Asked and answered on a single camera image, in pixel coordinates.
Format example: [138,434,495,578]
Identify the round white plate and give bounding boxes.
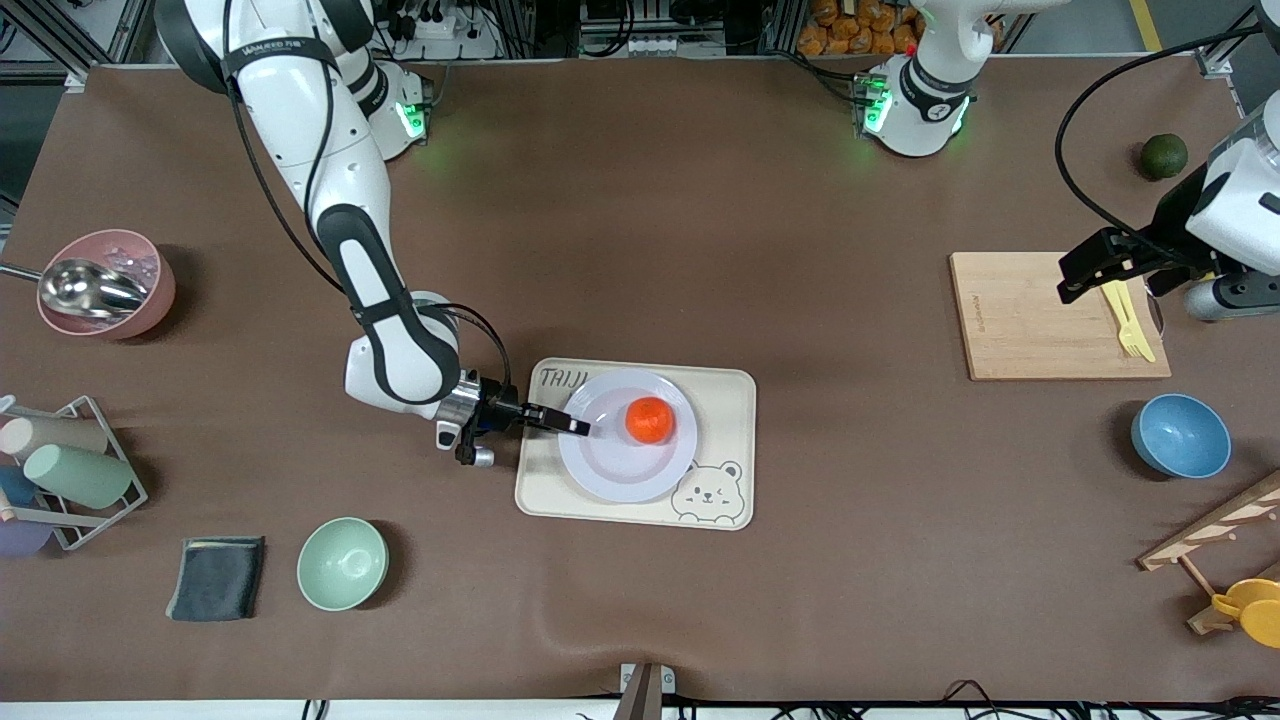
[557,369,698,504]

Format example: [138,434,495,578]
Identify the orange fruit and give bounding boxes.
[626,396,676,446]

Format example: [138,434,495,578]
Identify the wooden cutting board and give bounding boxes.
[949,251,1171,382]

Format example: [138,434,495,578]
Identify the yellow plastic fork knife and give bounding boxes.
[1100,280,1157,363]

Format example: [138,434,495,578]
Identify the dark green avocado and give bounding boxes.
[1141,133,1189,182]

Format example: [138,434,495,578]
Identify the cream tray with bear print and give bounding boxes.
[514,357,758,531]

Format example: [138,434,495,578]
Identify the blue bowl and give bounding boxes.
[1131,393,1232,480]

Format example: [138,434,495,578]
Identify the light green bowl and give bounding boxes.
[297,517,389,612]

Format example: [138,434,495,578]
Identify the wooden mug rack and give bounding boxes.
[1137,470,1280,636]

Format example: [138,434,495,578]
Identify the metal table clamp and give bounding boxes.
[612,661,678,720]

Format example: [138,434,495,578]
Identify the folded grey cloth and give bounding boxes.
[165,536,266,623]

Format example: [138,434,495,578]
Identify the pile of orange fruits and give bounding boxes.
[797,0,926,58]

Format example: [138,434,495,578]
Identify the pink bowl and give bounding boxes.
[37,229,177,341]

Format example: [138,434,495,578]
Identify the yellow mug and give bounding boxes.
[1212,578,1280,649]

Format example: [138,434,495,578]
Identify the white power strip with plugs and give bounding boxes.
[395,0,501,61]

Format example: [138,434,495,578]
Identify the long white power strip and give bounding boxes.
[580,35,668,58]

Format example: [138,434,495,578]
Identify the clear plastic ice cubes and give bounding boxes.
[95,240,163,301]

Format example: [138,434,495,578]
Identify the green cup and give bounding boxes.
[23,443,134,510]

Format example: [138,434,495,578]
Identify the metal scoop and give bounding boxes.
[0,259,149,319]

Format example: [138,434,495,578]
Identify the beige cup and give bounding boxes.
[0,415,109,463]

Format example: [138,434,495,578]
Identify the purple cup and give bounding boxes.
[0,515,53,558]

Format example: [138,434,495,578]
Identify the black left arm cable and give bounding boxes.
[1055,24,1280,267]

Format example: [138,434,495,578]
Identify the white wire cup rack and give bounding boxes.
[0,395,149,552]

